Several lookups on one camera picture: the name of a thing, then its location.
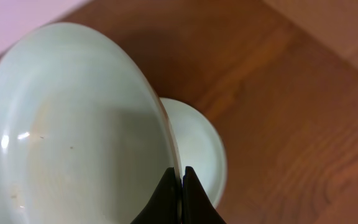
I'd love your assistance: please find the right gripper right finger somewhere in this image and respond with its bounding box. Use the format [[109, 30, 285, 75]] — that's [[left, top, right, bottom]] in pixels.
[[181, 166, 226, 224]]

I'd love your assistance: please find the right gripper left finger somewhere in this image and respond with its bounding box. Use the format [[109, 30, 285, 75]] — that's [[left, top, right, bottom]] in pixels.
[[131, 167, 180, 224]]

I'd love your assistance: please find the light green plate front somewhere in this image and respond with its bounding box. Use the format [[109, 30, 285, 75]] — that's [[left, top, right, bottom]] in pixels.
[[160, 98, 227, 208]]

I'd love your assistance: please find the light green plate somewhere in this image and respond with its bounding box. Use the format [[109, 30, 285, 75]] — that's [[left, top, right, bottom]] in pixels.
[[0, 22, 180, 223], [160, 98, 227, 208]]

